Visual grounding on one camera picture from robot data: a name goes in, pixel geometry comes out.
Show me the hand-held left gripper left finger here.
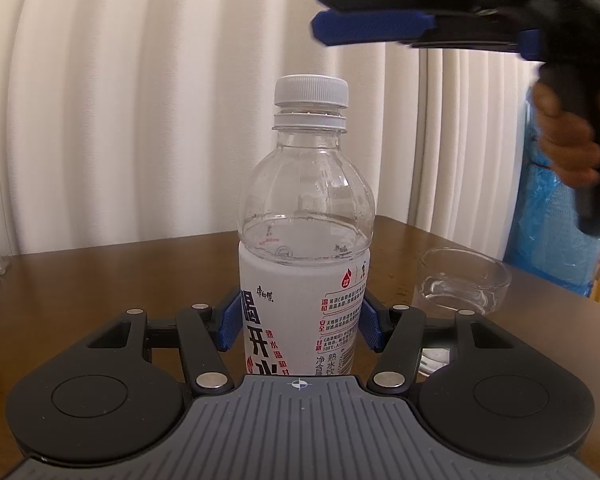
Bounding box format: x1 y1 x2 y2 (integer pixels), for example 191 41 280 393
84 290 243 396

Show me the clear drinking glass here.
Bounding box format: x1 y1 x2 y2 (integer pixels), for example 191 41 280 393
411 246 512 371

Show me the white bottle cap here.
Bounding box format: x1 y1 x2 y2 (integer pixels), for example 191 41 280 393
273 74 350 112

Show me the person's right hand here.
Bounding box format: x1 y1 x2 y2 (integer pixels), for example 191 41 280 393
532 82 600 189

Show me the white pleated curtain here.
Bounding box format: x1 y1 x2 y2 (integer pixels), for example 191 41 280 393
0 0 541 261

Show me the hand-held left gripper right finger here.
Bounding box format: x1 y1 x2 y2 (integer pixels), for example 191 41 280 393
361 291 513 394

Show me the blue plastic bag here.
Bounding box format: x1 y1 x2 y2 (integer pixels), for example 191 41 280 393
504 110 600 297

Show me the clear plastic water bottle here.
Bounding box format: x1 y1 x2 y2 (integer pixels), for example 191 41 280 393
236 107 376 377

